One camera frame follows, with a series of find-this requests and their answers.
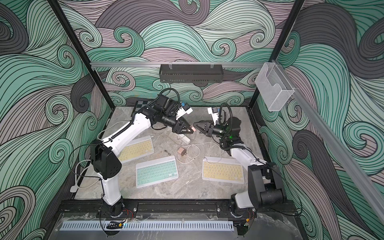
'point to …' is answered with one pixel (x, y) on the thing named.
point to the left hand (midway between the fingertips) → (192, 128)
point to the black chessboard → (140, 104)
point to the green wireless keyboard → (156, 171)
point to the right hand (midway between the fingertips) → (194, 124)
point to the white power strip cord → (75, 188)
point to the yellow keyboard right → (222, 169)
